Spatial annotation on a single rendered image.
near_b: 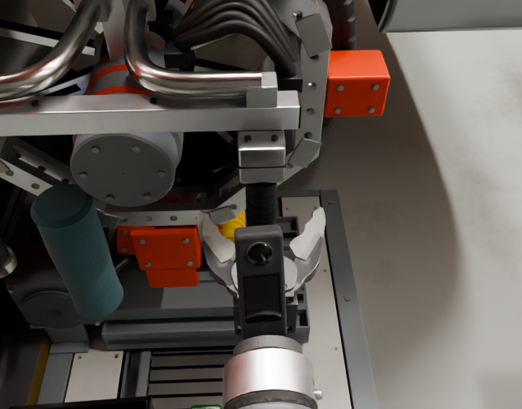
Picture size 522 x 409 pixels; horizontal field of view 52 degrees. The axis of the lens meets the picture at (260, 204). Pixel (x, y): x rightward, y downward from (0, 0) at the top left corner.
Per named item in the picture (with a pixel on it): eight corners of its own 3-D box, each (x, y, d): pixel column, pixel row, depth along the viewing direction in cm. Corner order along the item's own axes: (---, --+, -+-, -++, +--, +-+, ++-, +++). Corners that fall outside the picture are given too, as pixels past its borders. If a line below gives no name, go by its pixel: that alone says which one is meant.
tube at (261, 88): (268, 15, 68) (269, -74, 60) (277, 108, 55) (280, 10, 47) (128, 18, 67) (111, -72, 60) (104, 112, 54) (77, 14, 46)
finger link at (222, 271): (191, 255, 62) (237, 306, 57) (191, 247, 61) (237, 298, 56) (225, 235, 64) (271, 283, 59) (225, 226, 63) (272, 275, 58)
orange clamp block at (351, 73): (317, 88, 85) (373, 88, 85) (323, 119, 79) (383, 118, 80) (321, 49, 80) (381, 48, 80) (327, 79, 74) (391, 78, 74)
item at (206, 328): (296, 234, 159) (298, 213, 152) (308, 345, 135) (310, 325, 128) (127, 239, 158) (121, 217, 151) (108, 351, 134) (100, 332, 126)
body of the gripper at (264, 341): (231, 292, 66) (231, 386, 57) (228, 248, 59) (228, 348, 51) (294, 290, 66) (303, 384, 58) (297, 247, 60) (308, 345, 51)
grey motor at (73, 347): (139, 232, 160) (116, 143, 135) (119, 363, 132) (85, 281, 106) (78, 234, 160) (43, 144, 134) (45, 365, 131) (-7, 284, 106)
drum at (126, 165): (192, 114, 86) (183, 33, 76) (185, 212, 72) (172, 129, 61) (105, 115, 86) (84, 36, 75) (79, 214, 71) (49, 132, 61)
